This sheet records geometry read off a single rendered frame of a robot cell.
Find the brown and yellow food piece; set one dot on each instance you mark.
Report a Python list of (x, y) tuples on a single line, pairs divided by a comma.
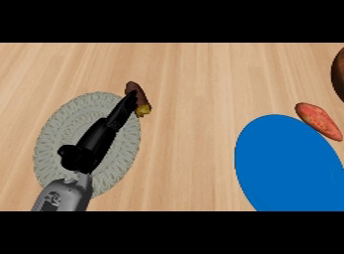
[(140, 99)]

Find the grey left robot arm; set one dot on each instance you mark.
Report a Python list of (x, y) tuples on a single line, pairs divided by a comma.
[(63, 196)]

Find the grey woven round placemat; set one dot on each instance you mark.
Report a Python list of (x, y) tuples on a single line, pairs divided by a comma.
[(56, 132)]

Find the blue round plate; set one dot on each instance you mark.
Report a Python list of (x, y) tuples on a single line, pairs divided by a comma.
[(291, 165)]

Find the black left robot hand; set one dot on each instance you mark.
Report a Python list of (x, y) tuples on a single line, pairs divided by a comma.
[(94, 142)]

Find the orange-red sweet potato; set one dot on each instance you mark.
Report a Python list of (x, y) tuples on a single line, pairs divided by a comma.
[(319, 121)]

